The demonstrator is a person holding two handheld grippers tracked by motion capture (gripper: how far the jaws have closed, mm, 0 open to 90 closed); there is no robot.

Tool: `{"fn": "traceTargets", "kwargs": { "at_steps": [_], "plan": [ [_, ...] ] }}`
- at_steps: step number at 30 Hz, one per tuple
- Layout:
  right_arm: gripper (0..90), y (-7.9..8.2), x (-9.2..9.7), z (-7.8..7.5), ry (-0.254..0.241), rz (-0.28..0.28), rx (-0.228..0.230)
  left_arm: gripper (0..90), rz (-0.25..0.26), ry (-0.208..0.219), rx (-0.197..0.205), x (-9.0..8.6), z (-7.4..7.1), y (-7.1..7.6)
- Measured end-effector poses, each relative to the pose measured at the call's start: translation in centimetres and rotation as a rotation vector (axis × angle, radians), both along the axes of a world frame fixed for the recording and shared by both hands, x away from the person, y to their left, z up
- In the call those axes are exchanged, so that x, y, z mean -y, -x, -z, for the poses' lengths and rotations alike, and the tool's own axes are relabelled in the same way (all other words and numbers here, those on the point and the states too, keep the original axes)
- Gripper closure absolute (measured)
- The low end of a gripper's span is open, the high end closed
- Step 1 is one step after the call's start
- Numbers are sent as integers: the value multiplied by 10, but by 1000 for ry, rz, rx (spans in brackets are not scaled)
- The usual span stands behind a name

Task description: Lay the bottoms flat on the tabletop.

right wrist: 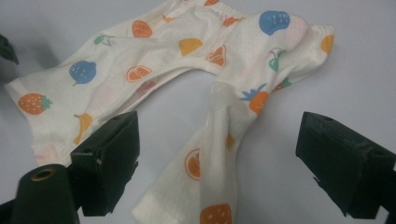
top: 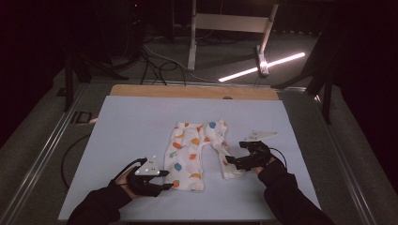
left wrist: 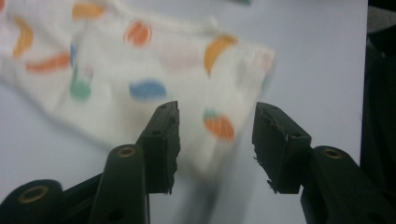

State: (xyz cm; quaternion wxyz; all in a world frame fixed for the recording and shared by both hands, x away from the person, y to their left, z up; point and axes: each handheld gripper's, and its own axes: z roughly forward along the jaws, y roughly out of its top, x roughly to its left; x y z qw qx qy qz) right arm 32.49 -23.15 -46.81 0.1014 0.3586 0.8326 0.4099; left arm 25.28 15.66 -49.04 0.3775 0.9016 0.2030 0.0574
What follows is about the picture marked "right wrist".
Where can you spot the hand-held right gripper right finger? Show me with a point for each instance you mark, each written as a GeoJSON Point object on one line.
{"type": "Point", "coordinates": [342, 158]}

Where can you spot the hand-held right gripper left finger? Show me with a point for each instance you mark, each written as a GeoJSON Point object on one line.
{"type": "Point", "coordinates": [106, 161]}

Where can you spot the fruit print white pants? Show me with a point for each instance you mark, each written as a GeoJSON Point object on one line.
{"type": "Point", "coordinates": [155, 62]}

